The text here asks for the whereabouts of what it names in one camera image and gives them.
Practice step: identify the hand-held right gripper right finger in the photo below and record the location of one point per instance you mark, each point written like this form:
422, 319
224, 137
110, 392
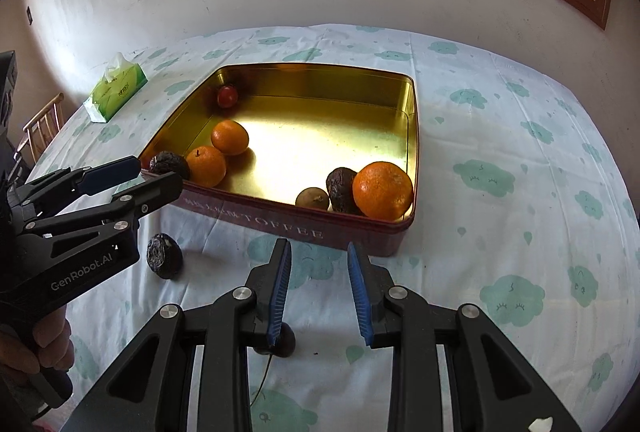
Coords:
360, 297

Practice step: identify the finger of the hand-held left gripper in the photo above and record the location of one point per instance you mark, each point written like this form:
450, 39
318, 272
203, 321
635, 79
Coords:
110, 174
155, 189

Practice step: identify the brown longan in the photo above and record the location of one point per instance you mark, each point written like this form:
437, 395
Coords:
312, 198

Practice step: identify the small orange with stem nub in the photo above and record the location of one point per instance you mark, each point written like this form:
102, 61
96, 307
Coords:
206, 165

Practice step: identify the large orange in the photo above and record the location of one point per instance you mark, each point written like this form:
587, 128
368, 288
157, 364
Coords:
383, 190

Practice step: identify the small smooth orange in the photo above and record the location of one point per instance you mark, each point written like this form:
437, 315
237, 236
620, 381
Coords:
230, 137

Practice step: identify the dark cherry with stem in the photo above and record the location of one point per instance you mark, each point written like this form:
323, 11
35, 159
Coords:
286, 340

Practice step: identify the person's left hand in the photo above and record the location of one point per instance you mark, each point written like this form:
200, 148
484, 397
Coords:
47, 342

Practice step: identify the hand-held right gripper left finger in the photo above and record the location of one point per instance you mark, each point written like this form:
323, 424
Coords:
277, 297

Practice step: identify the red tomato with calyx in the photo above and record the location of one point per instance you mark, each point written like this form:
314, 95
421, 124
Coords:
227, 96

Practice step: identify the red and gold tin box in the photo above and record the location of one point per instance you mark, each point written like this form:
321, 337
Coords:
310, 137

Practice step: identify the white cloud print tablecloth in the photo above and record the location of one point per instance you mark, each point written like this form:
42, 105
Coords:
500, 222

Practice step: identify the wooden chair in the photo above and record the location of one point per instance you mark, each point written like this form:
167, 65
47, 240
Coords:
42, 122

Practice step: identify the dark wall outlet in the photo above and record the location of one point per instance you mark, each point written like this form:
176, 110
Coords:
30, 14

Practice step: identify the green tissue box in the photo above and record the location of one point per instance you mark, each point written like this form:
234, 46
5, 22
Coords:
117, 89

